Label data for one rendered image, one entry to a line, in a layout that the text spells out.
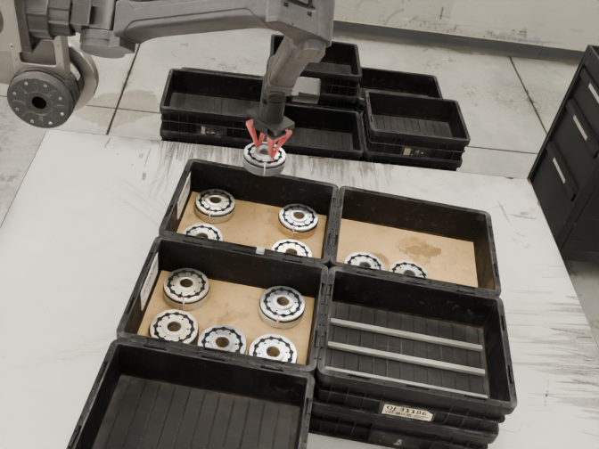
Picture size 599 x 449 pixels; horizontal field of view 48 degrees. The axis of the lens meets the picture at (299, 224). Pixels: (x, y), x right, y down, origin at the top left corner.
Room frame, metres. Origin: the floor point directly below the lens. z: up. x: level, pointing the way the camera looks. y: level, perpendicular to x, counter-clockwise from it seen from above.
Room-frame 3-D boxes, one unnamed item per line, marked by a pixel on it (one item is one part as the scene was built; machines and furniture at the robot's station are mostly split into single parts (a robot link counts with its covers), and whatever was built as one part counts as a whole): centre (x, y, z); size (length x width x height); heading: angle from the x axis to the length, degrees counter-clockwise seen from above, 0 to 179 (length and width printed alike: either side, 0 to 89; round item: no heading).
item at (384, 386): (0.93, -0.28, 0.92); 0.40 x 0.30 x 0.02; 90
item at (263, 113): (1.31, 0.11, 1.16); 0.10 x 0.07 x 0.07; 53
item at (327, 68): (2.70, 0.06, 0.37); 0.40 x 0.30 x 0.45; 97
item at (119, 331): (0.93, 0.12, 0.92); 0.40 x 0.30 x 0.02; 90
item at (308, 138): (2.31, 0.01, 0.31); 0.40 x 0.30 x 0.34; 97
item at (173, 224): (1.23, 0.12, 0.87); 0.40 x 0.30 x 0.11; 90
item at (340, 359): (0.93, -0.28, 0.87); 0.40 x 0.30 x 0.11; 90
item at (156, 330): (0.88, 0.22, 0.86); 0.10 x 0.10 x 0.01
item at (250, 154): (1.31, 0.11, 1.04); 0.10 x 0.10 x 0.01
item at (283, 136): (1.31, 0.10, 1.09); 0.07 x 0.07 x 0.09; 53
